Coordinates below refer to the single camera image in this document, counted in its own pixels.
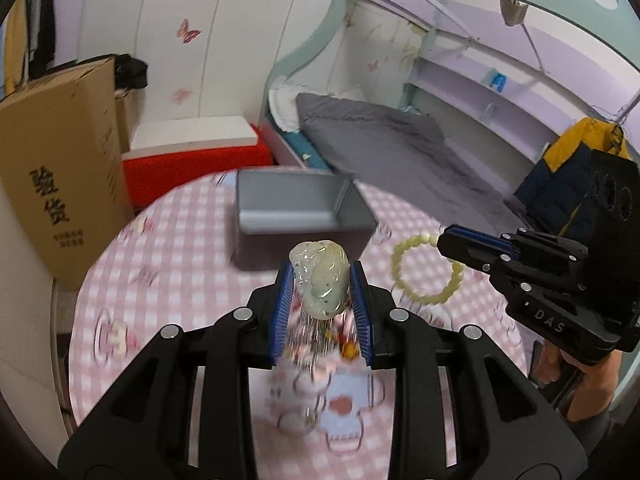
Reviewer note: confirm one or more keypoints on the large brown cardboard box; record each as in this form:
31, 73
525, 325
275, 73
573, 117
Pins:
62, 169

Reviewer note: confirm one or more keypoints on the hanging clothes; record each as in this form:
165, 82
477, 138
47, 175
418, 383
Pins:
28, 39

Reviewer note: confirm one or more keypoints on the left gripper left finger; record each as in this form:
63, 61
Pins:
181, 408

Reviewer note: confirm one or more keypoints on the teal bed sheet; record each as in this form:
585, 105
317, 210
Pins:
305, 150

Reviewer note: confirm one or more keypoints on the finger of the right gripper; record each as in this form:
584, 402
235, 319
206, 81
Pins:
479, 238
471, 255

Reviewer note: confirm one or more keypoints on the yellow navy jacket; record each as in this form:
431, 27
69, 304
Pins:
555, 192

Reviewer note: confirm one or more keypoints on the pink checkered tablecloth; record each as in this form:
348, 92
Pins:
173, 265

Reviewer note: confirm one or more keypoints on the purple wall shelves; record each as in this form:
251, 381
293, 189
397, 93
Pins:
488, 105

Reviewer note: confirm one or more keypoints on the white pillow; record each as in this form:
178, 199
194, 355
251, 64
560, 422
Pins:
282, 97

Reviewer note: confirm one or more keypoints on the grey bed blanket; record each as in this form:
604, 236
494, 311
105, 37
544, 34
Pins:
404, 154

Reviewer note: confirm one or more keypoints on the grey metal tin box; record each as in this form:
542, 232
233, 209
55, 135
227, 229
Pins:
276, 210

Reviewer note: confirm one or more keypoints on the black bag on boxes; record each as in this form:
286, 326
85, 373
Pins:
130, 73

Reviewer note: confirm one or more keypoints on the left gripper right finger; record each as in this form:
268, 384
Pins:
462, 410

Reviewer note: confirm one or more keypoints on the small brown cardboard box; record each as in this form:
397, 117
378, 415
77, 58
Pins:
127, 113

